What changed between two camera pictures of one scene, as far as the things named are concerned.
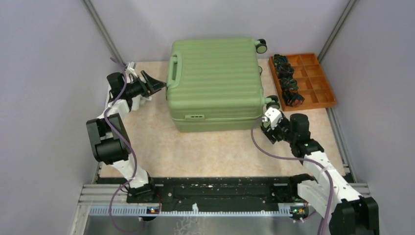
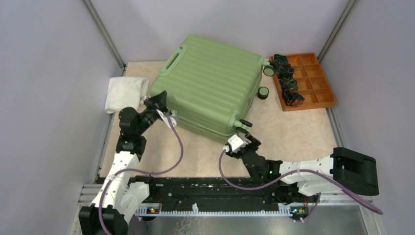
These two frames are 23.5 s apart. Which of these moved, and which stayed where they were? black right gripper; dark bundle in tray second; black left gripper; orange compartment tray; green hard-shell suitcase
Moved: black right gripper; black left gripper; green hard-shell suitcase
Stayed: dark bundle in tray second; orange compartment tray
